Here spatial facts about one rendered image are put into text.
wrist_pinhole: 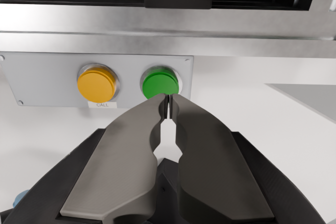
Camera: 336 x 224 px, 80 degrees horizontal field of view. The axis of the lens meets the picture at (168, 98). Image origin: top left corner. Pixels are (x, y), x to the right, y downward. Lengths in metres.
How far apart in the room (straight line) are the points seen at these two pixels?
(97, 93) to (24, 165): 0.37
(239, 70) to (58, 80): 0.26
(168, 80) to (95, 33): 0.09
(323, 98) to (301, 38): 1.45
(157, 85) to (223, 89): 0.17
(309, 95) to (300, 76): 1.24
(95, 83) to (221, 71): 0.20
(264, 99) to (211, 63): 0.12
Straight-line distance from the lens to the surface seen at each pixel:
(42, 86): 0.27
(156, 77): 0.21
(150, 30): 0.22
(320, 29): 0.25
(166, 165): 0.43
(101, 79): 0.22
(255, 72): 0.36
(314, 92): 1.63
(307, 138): 0.49
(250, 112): 0.40
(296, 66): 0.38
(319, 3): 0.25
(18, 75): 0.28
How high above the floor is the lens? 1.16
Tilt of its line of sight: 59 degrees down
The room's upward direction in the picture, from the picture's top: 179 degrees counter-clockwise
